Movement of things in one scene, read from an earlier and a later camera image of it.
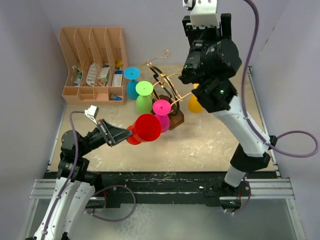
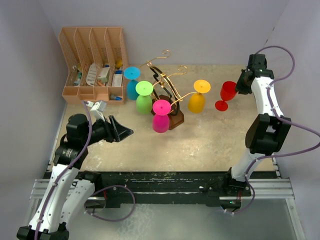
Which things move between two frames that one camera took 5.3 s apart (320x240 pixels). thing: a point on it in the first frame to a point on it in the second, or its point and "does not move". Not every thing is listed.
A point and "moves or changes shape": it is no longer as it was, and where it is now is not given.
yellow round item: [119, 63] does not move
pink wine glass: [162, 108] does not move
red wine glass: [146, 128] moves or changes shape
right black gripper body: [204, 36] to [242, 86]
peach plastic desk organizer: [97, 71] does not move
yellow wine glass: [194, 105] does not move
